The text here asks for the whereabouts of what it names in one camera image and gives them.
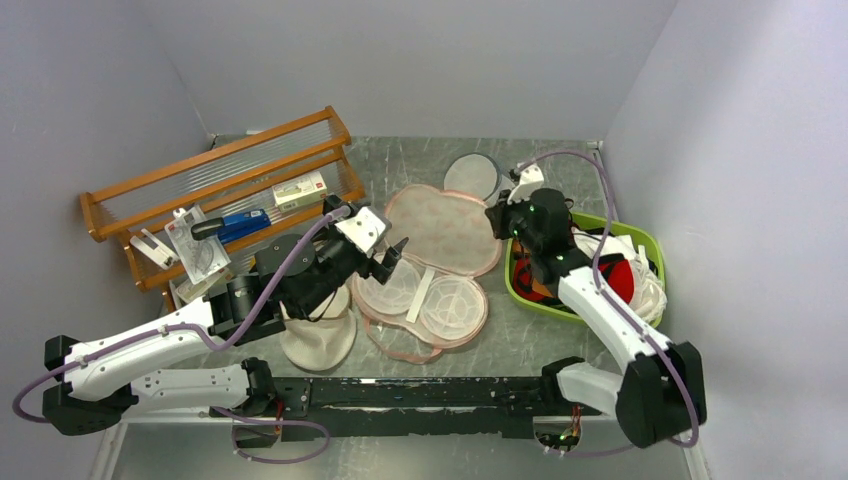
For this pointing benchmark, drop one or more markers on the orange wooden shelf rack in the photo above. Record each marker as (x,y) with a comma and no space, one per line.
(228,179)

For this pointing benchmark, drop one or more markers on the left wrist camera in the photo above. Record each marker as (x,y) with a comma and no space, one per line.
(365,230)

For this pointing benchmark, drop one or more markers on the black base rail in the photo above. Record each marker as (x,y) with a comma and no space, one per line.
(358,407)

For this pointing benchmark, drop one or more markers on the red black garment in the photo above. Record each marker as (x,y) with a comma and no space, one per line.
(614,268)

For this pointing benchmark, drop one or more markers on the white garment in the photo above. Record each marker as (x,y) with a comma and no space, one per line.
(650,299)

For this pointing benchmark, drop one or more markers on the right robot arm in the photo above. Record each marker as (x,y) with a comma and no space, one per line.
(659,391)

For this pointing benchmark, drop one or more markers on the small white box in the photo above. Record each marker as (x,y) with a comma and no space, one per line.
(187,291)

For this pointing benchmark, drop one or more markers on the white staples box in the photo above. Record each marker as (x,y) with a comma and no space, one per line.
(300,192)

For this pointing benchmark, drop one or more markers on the blue black stapler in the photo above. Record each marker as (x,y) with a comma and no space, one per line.
(231,227)

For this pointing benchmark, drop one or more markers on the cream bra laundry bag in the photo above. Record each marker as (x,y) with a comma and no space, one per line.
(322,345)

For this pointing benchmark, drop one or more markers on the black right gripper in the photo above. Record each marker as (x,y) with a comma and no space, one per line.
(499,212)

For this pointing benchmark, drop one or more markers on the floral mesh bra laundry bag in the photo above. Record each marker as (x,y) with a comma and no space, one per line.
(433,293)

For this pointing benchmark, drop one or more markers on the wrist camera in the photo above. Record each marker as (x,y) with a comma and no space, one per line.
(365,230)
(527,179)

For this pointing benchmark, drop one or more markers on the clear ruler set packet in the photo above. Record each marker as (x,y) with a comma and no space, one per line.
(200,258)

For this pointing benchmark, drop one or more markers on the white round mesh laundry bag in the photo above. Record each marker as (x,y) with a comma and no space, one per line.
(477,175)

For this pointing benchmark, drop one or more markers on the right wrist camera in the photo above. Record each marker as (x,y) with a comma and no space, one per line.
(527,179)

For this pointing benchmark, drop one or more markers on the orange bra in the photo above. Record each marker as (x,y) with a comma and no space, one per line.
(539,293)

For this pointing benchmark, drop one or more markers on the green plastic basket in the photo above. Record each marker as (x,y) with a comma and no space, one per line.
(566,275)

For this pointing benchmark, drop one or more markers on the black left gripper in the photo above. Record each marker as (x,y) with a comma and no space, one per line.
(382,270)

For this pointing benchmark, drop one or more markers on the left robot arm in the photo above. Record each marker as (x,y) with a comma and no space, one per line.
(98,383)

